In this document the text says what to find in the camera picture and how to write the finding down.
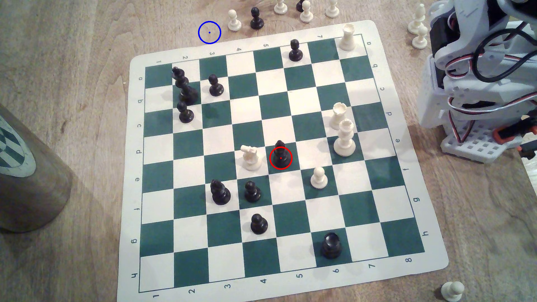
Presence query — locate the black bishop chess piece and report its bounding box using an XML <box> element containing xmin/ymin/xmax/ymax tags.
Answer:
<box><xmin>210</xmin><ymin>179</ymin><xmax>231</xmax><ymax>206</ymax></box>
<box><xmin>270</xmin><ymin>140</ymin><xmax>292</xmax><ymax>169</ymax></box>

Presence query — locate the white knight chess piece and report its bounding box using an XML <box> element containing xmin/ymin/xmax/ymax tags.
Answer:
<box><xmin>240</xmin><ymin>145</ymin><xmax>263</xmax><ymax>171</ymax></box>

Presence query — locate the white queen chess piece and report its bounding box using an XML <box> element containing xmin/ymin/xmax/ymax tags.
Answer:
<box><xmin>333</xmin><ymin>119</ymin><xmax>356</xmax><ymax>157</ymax></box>

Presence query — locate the white rook chess piece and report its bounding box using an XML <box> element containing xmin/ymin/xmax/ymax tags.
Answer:
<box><xmin>338</xmin><ymin>23</ymin><xmax>357</xmax><ymax>52</ymax></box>
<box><xmin>329</xmin><ymin>102</ymin><xmax>350</xmax><ymax>131</ymax></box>

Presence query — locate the tall black king piece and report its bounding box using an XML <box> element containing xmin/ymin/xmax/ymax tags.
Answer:
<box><xmin>171</xmin><ymin>66</ymin><xmax>199</xmax><ymax>106</ymax></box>

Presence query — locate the black rook chess piece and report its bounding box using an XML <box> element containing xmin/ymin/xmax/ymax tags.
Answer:
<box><xmin>321</xmin><ymin>232</ymin><xmax>342</xmax><ymax>259</ymax></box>

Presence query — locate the green and white chess mat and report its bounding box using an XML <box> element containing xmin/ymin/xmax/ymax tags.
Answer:
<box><xmin>117</xmin><ymin>20</ymin><xmax>449</xmax><ymax>302</ymax></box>

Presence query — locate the white bishop chess piece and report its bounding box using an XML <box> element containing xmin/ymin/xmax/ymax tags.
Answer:
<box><xmin>408</xmin><ymin>4</ymin><xmax>427</xmax><ymax>35</ymax></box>

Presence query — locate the stainless steel jug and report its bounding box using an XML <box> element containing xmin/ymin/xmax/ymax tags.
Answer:
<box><xmin>0</xmin><ymin>103</ymin><xmax>73</xmax><ymax>233</ymax></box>

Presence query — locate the orange and black clamp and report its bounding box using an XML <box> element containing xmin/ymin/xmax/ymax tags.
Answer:
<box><xmin>492</xmin><ymin>117</ymin><xmax>537</xmax><ymax>160</ymax></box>

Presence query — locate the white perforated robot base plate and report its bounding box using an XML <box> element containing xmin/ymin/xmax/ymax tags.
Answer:
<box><xmin>441</xmin><ymin>119</ymin><xmax>525</xmax><ymax>164</ymax></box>

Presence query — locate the red white servo wire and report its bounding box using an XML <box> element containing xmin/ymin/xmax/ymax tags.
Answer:
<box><xmin>447</xmin><ymin>96</ymin><xmax>537</xmax><ymax>115</ymax></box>

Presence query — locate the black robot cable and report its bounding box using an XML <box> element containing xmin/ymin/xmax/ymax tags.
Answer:
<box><xmin>472</xmin><ymin>21</ymin><xmax>537</xmax><ymax>83</ymax></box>

